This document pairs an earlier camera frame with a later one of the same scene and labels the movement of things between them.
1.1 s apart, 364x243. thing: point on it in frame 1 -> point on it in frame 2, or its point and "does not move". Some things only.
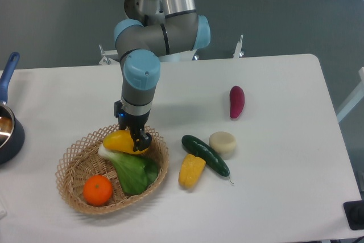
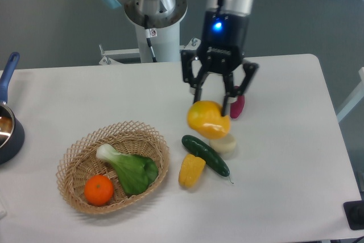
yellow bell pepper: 191,171 does not move
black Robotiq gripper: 141,139 -> 225,38
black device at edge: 354,211 does not move
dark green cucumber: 201,150 does not move
